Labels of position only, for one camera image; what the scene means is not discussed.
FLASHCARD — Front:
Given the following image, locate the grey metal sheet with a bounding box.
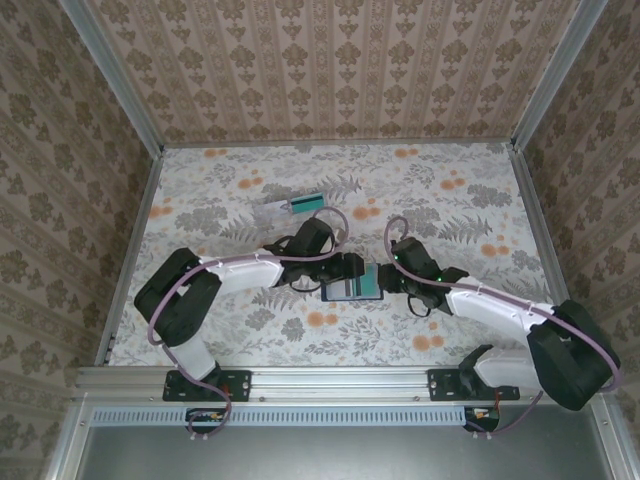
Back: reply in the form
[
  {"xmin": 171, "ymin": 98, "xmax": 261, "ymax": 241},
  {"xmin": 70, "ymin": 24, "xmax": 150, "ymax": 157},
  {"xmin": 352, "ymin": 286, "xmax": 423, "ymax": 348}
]
[{"xmin": 74, "ymin": 425, "xmax": 616, "ymax": 480}]

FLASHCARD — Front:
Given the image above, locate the teal card with grey stripe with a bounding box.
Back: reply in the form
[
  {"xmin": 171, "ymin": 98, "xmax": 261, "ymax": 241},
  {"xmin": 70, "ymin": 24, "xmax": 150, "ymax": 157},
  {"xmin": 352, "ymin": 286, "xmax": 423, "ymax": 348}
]
[{"xmin": 286, "ymin": 191, "xmax": 326, "ymax": 212}]

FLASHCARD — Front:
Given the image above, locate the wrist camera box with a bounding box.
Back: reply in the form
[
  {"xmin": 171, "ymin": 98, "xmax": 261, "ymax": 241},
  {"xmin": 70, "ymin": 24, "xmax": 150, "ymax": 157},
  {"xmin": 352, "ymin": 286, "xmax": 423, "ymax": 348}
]
[
  {"xmin": 391, "ymin": 238, "xmax": 442, "ymax": 281},
  {"xmin": 291, "ymin": 217, "xmax": 350, "ymax": 259}
]

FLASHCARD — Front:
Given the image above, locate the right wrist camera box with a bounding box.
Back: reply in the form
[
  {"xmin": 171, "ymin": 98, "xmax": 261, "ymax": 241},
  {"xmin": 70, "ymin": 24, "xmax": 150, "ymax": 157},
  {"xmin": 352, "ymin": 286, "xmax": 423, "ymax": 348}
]
[{"xmin": 391, "ymin": 238, "xmax": 442, "ymax": 281}]

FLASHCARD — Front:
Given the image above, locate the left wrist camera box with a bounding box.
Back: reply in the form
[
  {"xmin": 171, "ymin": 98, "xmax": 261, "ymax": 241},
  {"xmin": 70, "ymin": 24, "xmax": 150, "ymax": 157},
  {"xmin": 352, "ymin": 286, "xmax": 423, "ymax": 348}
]
[{"xmin": 291, "ymin": 217, "xmax": 350, "ymax": 259}]

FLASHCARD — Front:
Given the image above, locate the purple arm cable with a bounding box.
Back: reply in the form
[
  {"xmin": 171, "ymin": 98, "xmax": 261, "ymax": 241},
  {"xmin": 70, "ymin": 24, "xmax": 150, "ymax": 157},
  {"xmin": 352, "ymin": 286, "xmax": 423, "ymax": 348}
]
[
  {"xmin": 148, "ymin": 206, "xmax": 351, "ymax": 444},
  {"xmin": 383, "ymin": 215, "xmax": 622, "ymax": 442}
]

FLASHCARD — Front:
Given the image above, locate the slotted grey cable duct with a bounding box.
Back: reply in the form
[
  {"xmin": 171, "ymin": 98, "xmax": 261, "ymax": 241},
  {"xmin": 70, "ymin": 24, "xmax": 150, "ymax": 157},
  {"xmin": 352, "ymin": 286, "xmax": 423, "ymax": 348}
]
[{"xmin": 92, "ymin": 405, "xmax": 466, "ymax": 427}]

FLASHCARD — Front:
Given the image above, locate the aluminium side rail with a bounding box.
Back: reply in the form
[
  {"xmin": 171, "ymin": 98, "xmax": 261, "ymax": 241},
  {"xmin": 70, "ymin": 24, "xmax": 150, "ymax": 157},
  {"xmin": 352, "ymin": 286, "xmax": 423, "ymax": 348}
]
[
  {"xmin": 509, "ymin": 142, "xmax": 594, "ymax": 366},
  {"xmin": 94, "ymin": 147, "xmax": 166, "ymax": 369}
]

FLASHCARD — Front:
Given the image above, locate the floral patterned table cover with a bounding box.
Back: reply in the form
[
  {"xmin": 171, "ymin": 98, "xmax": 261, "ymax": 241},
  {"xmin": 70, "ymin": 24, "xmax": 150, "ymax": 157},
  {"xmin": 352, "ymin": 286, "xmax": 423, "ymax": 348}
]
[{"xmin": 107, "ymin": 143, "xmax": 576, "ymax": 369}]

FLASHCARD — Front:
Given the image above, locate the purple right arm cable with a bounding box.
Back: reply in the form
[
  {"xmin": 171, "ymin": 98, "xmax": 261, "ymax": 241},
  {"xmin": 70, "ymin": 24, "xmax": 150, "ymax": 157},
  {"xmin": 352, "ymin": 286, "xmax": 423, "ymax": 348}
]
[{"xmin": 383, "ymin": 215, "xmax": 622, "ymax": 442}]

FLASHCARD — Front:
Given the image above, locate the long aluminium base rail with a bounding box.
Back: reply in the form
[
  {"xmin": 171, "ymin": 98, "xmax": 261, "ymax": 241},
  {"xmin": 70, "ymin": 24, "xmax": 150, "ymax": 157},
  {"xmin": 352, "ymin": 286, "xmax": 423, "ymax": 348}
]
[{"xmin": 74, "ymin": 366, "xmax": 609, "ymax": 401}]

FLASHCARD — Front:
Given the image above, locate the thin aluminium edge rail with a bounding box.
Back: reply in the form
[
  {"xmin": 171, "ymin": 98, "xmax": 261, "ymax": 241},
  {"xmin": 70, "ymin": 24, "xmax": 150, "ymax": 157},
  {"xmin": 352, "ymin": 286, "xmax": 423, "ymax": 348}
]
[{"xmin": 162, "ymin": 141, "xmax": 516, "ymax": 150}]

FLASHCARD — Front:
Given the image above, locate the dark blue card holder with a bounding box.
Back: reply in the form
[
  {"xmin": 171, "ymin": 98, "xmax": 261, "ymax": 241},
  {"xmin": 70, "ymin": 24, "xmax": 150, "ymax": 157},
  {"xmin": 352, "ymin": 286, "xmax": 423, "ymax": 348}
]
[{"xmin": 319, "ymin": 277, "xmax": 385, "ymax": 303}]

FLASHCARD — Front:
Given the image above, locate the teal credit card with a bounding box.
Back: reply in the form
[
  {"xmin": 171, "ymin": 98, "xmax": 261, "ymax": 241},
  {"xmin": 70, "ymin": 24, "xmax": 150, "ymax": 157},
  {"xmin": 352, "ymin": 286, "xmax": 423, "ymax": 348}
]
[{"xmin": 349, "ymin": 263, "xmax": 382, "ymax": 297}]

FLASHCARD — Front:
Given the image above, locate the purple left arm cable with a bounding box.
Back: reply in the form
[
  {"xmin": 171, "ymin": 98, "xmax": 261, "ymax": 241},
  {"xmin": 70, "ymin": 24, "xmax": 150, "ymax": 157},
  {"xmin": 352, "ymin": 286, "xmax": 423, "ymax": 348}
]
[{"xmin": 148, "ymin": 206, "xmax": 351, "ymax": 444}]

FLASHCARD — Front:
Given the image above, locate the aluminium upright post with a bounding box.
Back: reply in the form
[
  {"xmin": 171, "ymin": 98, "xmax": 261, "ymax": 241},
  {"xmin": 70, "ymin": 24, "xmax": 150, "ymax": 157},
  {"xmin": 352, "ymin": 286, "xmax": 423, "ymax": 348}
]
[
  {"xmin": 62, "ymin": 0, "xmax": 165, "ymax": 154},
  {"xmin": 512, "ymin": 0, "xmax": 599, "ymax": 151}
]

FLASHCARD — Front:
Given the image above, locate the clear plastic tray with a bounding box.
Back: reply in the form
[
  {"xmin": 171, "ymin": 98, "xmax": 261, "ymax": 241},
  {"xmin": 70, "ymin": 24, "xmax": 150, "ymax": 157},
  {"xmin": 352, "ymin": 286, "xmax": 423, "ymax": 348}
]
[{"xmin": 252, "ymin": 192, "xmax": 335, "ymax": 237}]

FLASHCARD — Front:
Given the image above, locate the black controller board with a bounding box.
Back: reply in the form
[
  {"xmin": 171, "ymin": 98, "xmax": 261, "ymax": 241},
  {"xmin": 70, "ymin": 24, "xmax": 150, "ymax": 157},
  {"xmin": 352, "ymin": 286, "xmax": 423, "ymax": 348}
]
[
  {"xmin": 463, "ymin": 405, "xmax": 502, "ymax": 432},
  {"xmin": 185, "ymin": 407, "xmax": 227, "ymax": 435}
]

